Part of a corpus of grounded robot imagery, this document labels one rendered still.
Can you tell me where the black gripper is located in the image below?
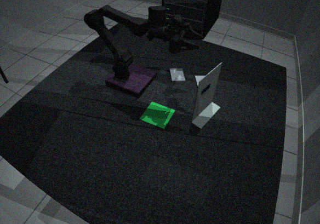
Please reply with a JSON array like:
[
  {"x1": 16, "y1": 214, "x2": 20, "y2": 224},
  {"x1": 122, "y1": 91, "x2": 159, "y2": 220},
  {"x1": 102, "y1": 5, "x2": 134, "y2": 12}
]
[{"x1": 161, "y1": 22, "x2": 204, "y2": 54}]

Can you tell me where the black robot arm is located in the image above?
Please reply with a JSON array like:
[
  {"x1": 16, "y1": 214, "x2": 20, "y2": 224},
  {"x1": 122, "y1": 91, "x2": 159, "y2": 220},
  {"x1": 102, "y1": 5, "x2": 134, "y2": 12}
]
[{"x1": 84, "y1": 5, "x2": 184, "y2": 83}]

